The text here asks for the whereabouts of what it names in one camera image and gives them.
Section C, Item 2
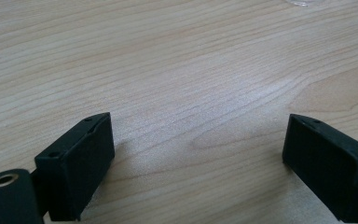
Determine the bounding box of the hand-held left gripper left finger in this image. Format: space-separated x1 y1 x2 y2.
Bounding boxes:
31 112 116 222

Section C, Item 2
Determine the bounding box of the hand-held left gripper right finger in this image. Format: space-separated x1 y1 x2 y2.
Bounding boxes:
282 113 358 224

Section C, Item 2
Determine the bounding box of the clear glass object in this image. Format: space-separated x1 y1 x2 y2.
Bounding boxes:
284 0 327 7

